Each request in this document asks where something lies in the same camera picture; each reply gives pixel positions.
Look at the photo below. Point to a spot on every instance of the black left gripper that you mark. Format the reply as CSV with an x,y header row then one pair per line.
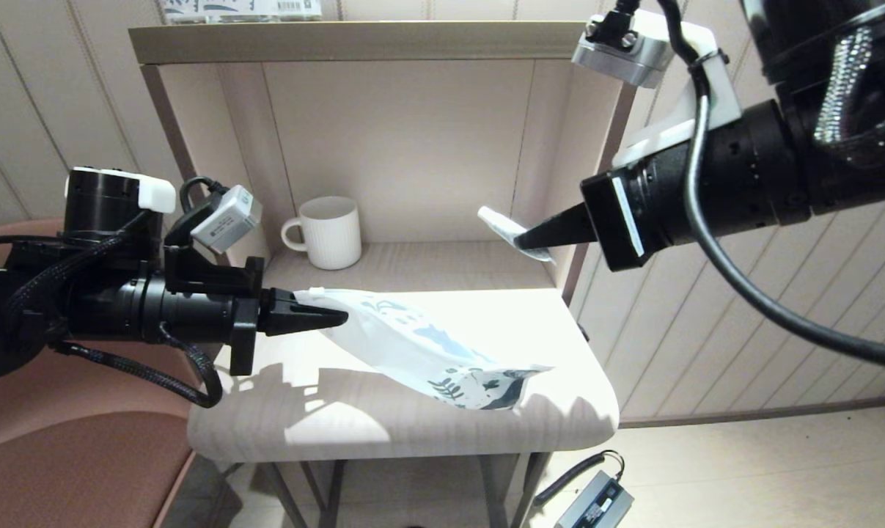
x,y
244,330

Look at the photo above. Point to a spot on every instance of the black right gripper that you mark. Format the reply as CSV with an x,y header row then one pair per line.
x,y
618,220

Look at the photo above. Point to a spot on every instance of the small white toothpaste tube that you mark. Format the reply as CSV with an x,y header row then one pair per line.
x,y
497,221

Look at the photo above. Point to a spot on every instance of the white blue-patterned plastic bag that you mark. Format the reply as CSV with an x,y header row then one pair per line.
x,y
413,345

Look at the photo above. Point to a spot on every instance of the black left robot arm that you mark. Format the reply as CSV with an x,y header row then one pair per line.
x,y
105,308

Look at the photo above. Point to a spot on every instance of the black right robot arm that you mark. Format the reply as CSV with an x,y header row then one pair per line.
x,y
765,176

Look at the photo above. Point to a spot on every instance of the white ribbed mug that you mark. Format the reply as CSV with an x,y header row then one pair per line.
x,y
332,235

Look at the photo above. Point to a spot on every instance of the light wood shelf table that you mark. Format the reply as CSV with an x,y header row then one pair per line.
x,y
413,132

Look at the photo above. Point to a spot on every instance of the pinkish brown chair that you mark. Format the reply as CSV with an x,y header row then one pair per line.
x,y
61,469

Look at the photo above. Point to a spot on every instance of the printed package with barcode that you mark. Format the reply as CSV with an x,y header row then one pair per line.
x,y
251,7

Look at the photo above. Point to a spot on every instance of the black left camera bracket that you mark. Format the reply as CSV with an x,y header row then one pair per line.
x,y
193,275

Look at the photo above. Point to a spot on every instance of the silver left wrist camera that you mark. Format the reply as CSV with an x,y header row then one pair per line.
x,y
226,220

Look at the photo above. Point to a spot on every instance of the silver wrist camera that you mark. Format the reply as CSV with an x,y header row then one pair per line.
x,y
226,220
625,55

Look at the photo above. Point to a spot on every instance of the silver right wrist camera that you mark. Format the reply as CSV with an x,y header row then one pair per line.
x,y
625,55

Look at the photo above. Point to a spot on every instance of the white right camera bracket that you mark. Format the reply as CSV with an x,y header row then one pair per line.
x,y
713,103

